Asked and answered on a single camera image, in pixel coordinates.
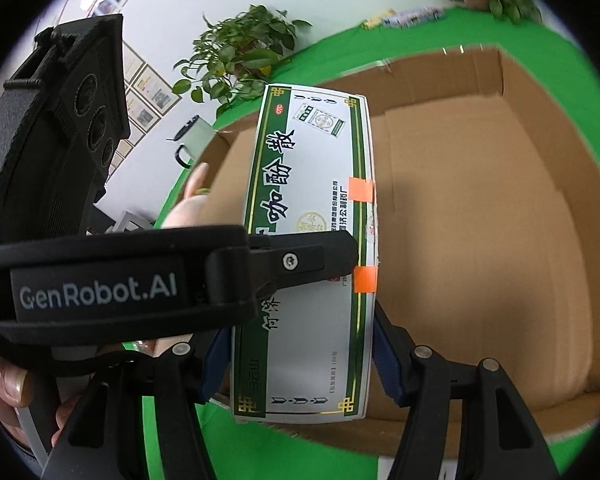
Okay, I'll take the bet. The green and white medicine box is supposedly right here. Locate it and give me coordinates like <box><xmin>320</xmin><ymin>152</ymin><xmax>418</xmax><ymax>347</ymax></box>
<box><xmin>230</xmin><ymin>82</ymin><xmax>381</xmax><ymax>422</ymax></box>

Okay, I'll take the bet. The cardboard box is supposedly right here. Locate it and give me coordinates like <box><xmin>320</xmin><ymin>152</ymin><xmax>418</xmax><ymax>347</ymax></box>
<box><xmin>192</xmin><ymin>45</ymin><xmax>600</xmax><ymax>453</ymax></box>

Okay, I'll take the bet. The pink plush pig toy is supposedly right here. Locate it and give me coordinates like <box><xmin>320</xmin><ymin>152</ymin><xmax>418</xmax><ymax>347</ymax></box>
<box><xmin>161</xmin><ymin>162</ymin><xmax>213</xmax><ymax>231</ymax></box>

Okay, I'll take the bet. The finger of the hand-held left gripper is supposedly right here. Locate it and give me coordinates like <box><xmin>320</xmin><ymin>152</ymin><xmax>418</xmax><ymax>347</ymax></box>
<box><xmin>207</xmin><ymin>234</ymin><xmax>358</xmax><ymax>306</ymax></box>

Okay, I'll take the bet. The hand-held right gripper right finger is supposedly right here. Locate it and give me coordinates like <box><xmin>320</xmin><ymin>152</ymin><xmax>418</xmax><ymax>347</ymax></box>
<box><xmin>371</xmin><ymin>302</ymin><xmax>556</xmax><ymax>480</ymax></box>

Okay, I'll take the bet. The colourful printed packet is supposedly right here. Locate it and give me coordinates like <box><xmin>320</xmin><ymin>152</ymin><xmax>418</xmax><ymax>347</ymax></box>
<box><xmin>382</xmin><ymin>5</ymin><xmax>448</xmax><ymax>28</ymax></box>

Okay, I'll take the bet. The white mug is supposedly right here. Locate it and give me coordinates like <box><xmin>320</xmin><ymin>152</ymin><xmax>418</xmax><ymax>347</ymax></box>
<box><xmin>172</xmin><ymin>116</ymin><xmax>216</xmax><ymax>168</ymax></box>

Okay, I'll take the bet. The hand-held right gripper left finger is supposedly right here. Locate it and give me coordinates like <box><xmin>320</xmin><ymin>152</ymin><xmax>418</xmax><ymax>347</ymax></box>
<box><xmin>40</xmin><ymin>326</ymin><xmax>234</xmax><ymax>480</ymax></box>

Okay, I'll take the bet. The group of framed certificates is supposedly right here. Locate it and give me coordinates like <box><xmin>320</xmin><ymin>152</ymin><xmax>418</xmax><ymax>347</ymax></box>
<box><xmin>105</xmin><ymin>42</ymin><xmax>182</xmax><ymax>173</ymax></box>

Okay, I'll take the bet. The grey strap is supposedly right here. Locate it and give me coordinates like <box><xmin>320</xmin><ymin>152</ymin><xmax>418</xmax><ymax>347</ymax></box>
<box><xmin>14</xmin><ymin>404</ymin><xmax>49</xmax><ymax>467</ymax></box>

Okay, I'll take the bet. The grey stool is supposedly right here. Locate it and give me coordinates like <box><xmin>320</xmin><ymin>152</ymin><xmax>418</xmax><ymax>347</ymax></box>
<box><xmin>111</xmin><ymin>209</ymin><xmax>157</xmax><ymax>231</ymax></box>

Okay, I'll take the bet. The person's left hand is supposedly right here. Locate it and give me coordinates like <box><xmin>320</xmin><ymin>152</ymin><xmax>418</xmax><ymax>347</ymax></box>
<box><xmin>0</xmin><ymin>347</ymin><xmax>83</xmax><ymax>448</ymax></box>

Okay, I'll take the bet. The bushy potted plant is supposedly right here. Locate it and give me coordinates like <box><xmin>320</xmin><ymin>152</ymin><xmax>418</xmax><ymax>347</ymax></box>
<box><xmin>172</xmin><ymin>4</ymin><xmax>313</xmax><ymax>111</ymax></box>

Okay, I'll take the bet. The yellow packet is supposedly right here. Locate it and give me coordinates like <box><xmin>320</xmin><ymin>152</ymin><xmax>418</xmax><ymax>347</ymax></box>
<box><xmin>362</xmin><ymin>8</ymin><xmax>397</xmax><ymax>30</ymax></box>

